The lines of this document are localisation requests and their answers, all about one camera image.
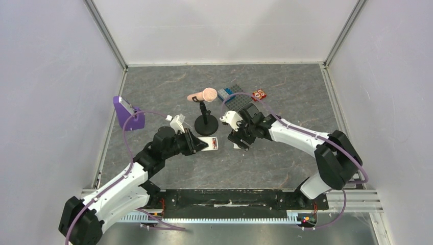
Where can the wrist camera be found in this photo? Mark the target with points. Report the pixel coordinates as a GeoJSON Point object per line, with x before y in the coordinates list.
{"type": "Point", "coordinates": [176, 122]}
{"type": "Point", "coordinates": [231, 118]}

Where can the red toy block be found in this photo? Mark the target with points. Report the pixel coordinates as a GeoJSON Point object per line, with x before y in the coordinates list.
{"type": "Point", "coordinates": [259, 95]}

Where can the black microphone stand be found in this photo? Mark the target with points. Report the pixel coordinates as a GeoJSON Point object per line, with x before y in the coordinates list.
{"type": "Point", "coordinates": [205, 124]}

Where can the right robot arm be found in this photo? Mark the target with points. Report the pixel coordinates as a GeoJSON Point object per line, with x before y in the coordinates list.
{"type": "Point", "coordinates": [336, 159]}

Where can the grey lego baseplate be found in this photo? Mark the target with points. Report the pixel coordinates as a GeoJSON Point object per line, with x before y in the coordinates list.
{"type": "Point", "coordinates": [238, 101]}

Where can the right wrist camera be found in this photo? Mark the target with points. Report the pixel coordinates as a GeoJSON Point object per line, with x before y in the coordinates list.
{"type": "Point", "coordinates": [231, 118]}

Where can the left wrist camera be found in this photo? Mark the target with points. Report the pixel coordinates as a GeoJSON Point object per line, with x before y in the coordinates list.
{"type": "Point", "coordinates": [176, 122]}

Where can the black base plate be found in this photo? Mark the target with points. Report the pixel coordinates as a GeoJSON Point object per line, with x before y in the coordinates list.
{"type": "Point", "coordinates": [231, 203]}

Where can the blue grey lego brick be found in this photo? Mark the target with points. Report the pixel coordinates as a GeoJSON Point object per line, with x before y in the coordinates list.
{"type": "Point", "coordinates": [224, 95]}

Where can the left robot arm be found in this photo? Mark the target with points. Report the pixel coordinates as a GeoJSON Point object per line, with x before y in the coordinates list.
{"type": "Point", "coordinates": [85, 220]}

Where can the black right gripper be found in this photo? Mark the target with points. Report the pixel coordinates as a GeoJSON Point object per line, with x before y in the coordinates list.
{"type": "Point", "coordinates": [243, 133]}

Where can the purple phone holder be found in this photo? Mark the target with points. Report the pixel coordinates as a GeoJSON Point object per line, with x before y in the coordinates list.
{"type": "Point", "coordinates": [124, 110]}

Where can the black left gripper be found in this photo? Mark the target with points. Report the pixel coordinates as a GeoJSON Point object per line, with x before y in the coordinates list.
{"type": "Point", "coordinates": [193, 144]}

